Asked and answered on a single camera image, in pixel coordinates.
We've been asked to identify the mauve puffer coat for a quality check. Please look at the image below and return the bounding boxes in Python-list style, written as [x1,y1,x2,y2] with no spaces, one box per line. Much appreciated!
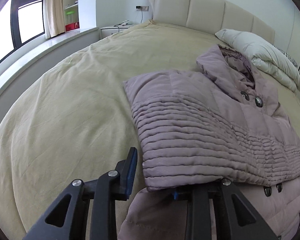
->
[118,45,300,239]

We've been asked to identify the beige bed with sheet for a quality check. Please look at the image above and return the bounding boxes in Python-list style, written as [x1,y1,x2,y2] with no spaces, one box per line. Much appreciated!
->
[0,19,300,240]

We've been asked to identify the white folded duvet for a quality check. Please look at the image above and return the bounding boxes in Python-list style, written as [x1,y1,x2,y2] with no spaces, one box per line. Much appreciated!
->
[215,29,300,93]

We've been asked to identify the zebra print pillow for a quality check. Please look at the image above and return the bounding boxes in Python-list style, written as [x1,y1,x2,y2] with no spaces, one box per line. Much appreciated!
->
[274,46,298,68]

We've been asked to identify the white nightstand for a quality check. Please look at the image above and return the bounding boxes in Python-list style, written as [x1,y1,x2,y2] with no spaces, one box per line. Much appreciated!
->
[100,24,135,39]

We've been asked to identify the red box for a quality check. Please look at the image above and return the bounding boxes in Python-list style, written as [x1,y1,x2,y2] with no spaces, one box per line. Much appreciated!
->
[65,22,79,31]

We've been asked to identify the items on nightstand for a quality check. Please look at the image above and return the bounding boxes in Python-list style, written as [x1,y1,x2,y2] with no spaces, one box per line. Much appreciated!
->
[114,20,134,28]

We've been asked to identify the black framed window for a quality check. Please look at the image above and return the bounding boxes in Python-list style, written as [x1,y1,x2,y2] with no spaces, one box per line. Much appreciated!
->
[0,0,45,63]

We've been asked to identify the green container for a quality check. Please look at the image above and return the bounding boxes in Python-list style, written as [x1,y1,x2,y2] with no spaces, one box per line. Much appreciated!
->
[65,10,78,24]

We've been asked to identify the beige curtain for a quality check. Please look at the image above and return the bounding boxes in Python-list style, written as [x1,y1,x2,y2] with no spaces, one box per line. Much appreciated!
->
[43,0,65,39]

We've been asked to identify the beige padded headboard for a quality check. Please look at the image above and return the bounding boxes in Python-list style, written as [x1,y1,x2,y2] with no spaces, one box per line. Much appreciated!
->
[148,0,275,44]

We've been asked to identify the white shelf unit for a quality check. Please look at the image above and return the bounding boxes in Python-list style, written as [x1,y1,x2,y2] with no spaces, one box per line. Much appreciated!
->
[61,0,80,33]

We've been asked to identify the wall power socket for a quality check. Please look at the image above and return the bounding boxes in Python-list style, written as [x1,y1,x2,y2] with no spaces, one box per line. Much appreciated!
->
[135,5,149,12]

